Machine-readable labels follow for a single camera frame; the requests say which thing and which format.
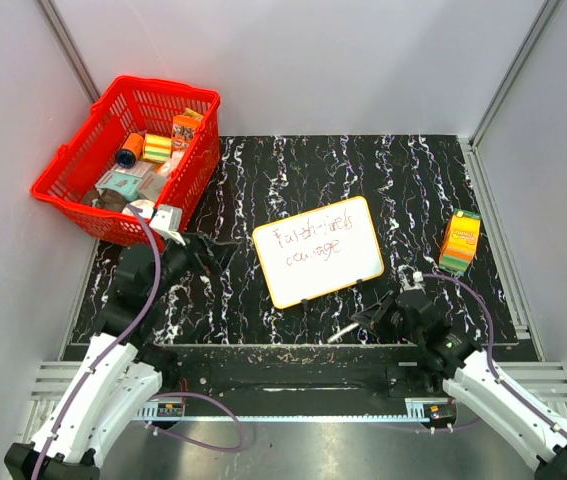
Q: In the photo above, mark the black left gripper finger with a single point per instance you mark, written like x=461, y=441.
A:
x=218, y=259
x=201, y=240

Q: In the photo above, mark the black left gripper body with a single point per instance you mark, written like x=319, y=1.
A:
x=178, y=260

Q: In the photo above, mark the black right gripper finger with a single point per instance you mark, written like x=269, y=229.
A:
x=376, y=313
x=377, y=331

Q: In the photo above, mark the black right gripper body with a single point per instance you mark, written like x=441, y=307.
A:
x=396, y=324

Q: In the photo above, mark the red capped white marker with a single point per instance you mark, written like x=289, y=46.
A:
x=342, y=332

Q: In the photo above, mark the yellow framed whiteboard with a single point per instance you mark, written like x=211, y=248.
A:
x=318, y=252

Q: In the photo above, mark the orange sponge pack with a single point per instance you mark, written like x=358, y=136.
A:
x=460, y=242

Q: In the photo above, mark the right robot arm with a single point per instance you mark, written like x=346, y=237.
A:
x=467, y=372

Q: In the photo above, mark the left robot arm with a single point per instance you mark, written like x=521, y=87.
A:
x=122, y=369

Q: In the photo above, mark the white tape roll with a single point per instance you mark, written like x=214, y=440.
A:
x=143, y=207

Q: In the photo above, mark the brown cardboard box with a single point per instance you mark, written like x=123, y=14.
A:
x=151, y=186

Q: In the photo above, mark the pink white small box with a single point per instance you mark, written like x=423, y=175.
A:
x=171, y=164

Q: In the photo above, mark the teal white box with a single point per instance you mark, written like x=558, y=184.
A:
x=124, y=184

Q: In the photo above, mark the yellow green sponge stack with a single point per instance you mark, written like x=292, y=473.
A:
x=156, y=148

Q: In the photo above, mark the orange blue cylinder can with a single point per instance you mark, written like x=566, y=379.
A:
x=131, y=151

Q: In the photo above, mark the orange snack packet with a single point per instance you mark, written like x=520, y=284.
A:
x=184, y=128

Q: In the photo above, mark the red plastic basket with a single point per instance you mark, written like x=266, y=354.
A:
x=131, y=104

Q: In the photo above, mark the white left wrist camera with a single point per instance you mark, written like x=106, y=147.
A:
x=166, y=222

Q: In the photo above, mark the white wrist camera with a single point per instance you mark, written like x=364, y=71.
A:
x=411, y=282
x=166, y=222

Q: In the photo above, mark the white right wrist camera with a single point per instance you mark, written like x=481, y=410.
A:
x=411, y=282

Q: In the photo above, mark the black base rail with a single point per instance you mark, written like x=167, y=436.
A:
x=390, y=371

